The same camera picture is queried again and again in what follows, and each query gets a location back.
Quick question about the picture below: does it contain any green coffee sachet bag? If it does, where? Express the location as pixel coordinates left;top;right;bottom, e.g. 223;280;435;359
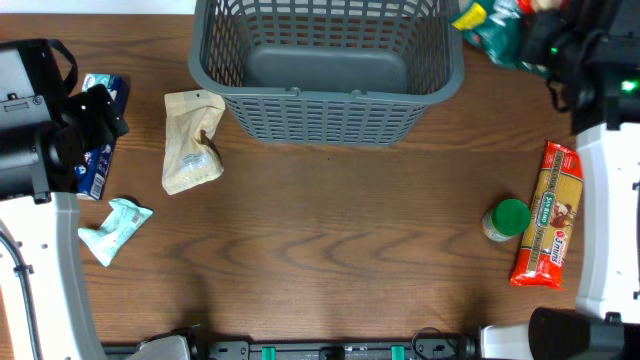
451;0;548;77

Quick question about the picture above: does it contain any red spaghetti pack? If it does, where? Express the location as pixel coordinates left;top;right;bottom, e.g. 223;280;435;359
510;141;584;289

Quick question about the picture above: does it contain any beige paper pouch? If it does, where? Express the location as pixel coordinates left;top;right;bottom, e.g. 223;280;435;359
162;89;226;195

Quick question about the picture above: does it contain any green lid jar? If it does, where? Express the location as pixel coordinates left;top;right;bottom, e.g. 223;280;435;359
481;198;531;242

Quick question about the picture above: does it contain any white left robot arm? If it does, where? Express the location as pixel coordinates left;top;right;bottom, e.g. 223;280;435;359
1;38;129;360

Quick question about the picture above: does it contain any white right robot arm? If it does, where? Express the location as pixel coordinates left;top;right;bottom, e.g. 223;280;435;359
459;0;639;359

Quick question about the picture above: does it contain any blue Kleenex tissue pack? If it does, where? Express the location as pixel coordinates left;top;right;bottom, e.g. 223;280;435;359
76;73;129;201

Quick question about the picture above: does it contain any mint green small packet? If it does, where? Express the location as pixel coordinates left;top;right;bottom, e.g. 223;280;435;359
78;198;153;267

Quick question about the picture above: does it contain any grey plastic mesh basket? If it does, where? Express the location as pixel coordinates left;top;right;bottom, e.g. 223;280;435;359
188;0;464;146

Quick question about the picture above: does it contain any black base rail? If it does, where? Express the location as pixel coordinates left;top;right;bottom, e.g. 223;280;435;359
102;325;481;360

